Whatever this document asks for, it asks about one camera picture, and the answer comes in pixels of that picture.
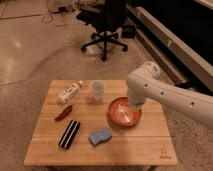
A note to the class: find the small black box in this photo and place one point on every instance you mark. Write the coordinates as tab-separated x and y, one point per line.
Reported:
128	31

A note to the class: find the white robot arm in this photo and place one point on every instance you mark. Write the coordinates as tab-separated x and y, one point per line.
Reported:
143	83

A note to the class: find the black white-striped box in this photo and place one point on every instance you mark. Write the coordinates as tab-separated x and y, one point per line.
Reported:
69	134

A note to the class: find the black office chair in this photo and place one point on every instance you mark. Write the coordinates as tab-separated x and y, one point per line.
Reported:
106	18

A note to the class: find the clear plastic cup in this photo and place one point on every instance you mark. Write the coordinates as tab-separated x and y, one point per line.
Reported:
97	89

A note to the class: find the red-brown chili pepper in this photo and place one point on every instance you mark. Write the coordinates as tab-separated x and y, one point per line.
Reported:
64	113

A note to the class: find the wooden table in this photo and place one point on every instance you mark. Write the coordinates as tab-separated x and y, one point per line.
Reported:
146	143

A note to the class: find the orange ceramic bowl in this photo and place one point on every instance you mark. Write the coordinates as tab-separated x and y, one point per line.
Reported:
122	114

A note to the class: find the blue sponge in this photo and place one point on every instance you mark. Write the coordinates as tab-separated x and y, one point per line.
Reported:
100	136

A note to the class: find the white plastic bottle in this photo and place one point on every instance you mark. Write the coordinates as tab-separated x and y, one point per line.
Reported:
72	90

